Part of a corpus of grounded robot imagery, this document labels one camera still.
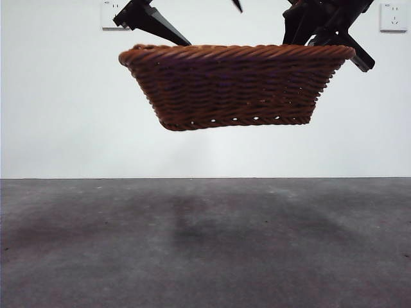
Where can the brown wicker basket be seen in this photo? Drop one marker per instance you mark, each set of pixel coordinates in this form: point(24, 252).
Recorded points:
point(224, 90)

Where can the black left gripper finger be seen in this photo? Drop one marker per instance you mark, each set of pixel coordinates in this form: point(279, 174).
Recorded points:
point(144, 20)
point(238, 4)

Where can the white wall socket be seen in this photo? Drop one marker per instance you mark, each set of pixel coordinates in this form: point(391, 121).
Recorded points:
point(395, 17)
point(107, 9)

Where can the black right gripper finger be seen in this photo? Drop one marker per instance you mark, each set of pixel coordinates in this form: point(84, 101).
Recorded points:
point(359, 54)
point(295, 22)

